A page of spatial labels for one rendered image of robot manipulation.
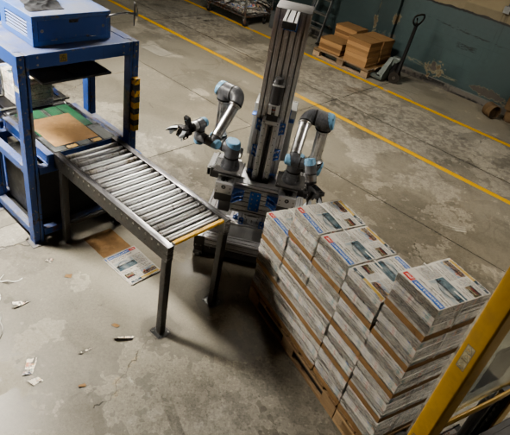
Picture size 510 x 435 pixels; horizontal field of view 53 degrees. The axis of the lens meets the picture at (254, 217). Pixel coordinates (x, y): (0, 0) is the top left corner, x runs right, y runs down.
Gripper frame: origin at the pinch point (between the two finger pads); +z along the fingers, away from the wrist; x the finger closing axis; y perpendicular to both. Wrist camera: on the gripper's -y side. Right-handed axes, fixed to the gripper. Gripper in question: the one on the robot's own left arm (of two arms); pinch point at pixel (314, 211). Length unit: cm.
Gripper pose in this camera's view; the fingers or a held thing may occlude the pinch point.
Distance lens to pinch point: 342.9
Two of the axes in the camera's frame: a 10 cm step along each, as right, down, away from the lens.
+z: 0.8, 9.8, 1.7
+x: -8.7, 1.5, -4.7
